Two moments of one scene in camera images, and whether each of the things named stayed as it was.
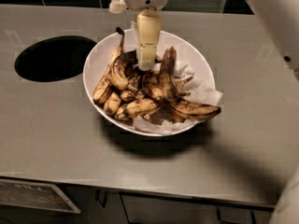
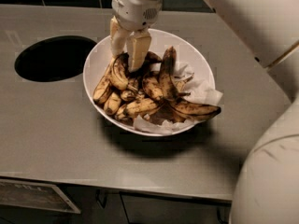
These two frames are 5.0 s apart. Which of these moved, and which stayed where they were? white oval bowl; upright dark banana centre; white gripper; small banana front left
Moved: white gripper
Stayed: white oval bowl; small banana front left; upright dark banana centre
